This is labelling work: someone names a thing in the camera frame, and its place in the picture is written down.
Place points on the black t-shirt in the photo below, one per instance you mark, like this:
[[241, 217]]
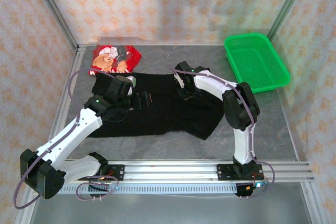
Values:
[[162, 113]]

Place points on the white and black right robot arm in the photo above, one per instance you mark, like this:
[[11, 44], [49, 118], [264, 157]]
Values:
[[242, 145]]

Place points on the red printed t-shirt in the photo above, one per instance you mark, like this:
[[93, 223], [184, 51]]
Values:
[[105, 58]]

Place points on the green plastic basket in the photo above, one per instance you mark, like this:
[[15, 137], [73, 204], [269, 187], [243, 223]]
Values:
[[257, 61]]

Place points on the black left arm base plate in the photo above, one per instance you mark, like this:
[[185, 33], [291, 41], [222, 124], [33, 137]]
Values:
[[118, 172]]

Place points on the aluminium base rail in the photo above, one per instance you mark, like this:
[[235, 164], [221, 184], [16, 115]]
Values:
[[170, 171]]

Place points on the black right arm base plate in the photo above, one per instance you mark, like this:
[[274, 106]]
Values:
[[223, 172]]

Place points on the aluminium corner post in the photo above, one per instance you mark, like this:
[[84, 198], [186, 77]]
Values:
[[288, 3], [54, 9]]

